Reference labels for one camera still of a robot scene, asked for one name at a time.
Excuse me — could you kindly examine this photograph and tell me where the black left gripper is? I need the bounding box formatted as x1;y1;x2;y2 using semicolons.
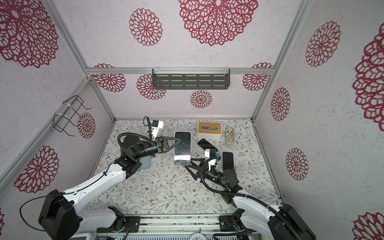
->
134;136;182;161

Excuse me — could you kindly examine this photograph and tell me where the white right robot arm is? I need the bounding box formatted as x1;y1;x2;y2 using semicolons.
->
185;157;316;240

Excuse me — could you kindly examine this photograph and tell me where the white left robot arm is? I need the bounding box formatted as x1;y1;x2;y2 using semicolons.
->
38;133;181;240

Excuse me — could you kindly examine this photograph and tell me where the black phone white case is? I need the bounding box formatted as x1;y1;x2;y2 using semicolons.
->
174;132;192;166

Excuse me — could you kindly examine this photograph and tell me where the black phone light blue case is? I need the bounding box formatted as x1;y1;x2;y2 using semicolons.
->
198;139;218;153

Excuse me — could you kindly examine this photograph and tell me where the black phone clear case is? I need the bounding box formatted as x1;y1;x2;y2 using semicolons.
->
222;152;235;171

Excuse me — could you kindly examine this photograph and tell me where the map print glasses case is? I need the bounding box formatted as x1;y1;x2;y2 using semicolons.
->
225;126;235;145

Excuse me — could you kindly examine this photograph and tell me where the white tissue box wooden lid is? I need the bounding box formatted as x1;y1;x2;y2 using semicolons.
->
197;121;223;140

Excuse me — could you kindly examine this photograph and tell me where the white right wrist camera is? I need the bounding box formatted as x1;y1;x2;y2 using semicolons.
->
205;149;221;170

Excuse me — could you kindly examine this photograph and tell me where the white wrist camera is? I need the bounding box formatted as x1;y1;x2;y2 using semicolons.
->
205;149;221;170
151;120;164;140

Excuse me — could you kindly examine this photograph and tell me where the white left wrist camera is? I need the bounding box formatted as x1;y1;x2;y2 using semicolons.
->
151;120;164;140

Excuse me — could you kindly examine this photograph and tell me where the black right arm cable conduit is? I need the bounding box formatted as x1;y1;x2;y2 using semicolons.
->
200;155;301;240

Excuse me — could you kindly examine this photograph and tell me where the grey wall shelf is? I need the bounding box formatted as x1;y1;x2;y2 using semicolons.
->
152;69;231;90

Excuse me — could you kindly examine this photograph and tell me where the black wire wall basket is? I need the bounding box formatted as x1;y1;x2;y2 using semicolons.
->
52;95;91;137

